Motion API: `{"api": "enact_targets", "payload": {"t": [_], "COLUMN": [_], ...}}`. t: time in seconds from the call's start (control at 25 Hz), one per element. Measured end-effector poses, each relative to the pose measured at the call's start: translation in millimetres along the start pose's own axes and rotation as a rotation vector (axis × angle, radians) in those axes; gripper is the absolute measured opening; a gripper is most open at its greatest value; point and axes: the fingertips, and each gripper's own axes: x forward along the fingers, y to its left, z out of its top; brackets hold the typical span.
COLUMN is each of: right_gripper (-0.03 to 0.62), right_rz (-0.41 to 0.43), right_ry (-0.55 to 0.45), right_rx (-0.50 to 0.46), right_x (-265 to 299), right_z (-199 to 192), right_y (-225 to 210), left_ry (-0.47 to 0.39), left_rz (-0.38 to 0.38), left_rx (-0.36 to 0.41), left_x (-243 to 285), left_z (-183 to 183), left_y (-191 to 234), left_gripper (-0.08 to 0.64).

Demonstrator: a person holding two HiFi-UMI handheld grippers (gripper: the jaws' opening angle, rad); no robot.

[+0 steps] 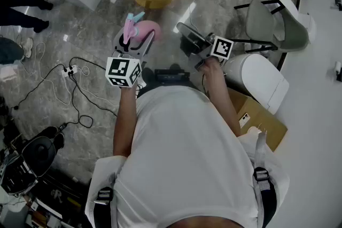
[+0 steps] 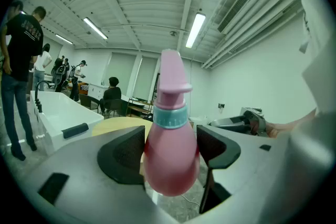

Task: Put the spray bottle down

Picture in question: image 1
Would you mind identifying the white power strip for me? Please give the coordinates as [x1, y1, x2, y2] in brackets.
[61, 64, 79, 77]

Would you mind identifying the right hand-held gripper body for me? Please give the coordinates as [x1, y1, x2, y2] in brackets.
[188, 33, 235, 71]

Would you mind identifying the grey chair black frame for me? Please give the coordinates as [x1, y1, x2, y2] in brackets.
[234, 0, 310, 53]

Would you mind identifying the pink pump bottle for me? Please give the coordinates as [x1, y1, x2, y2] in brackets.
[124, 12, 162, 45]

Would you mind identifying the person's right forearm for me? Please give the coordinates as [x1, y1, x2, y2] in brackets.
[200, 57, 241, 138]

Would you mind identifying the flat cardboard box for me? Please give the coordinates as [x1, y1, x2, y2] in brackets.
[226, 87, 289, 153]

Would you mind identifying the open black equipment case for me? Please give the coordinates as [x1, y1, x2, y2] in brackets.
[0, 151, 38, 197]

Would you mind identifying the black cable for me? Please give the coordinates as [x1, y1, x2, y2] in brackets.
[10, 57, 119, 129]

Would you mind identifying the person's white shoe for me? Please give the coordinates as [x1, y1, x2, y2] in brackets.
[135, 72, 149, 98]

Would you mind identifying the black box device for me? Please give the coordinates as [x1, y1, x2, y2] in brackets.
[154, 68, 191, 84]

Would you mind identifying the white paper roll holder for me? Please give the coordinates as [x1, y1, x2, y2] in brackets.
[333, 61, 342, 79]

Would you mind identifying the black round bag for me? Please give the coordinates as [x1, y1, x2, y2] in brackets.
[20, 126, 65, 177]

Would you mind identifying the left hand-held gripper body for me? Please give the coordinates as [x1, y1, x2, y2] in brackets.
[105, 44, 148, 88]

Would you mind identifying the white toilet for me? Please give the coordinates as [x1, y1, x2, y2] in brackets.
[270, 0, 318, 38]

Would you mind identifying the person's left forearm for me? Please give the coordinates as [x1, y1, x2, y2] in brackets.
[113, 84, 138, 158]

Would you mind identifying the person's white shirt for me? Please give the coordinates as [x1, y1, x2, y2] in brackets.
[84, 85, 291, 228]

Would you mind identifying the white toilet closed lid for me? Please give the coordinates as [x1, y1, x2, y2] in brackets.
[222, 53, 290, 115]

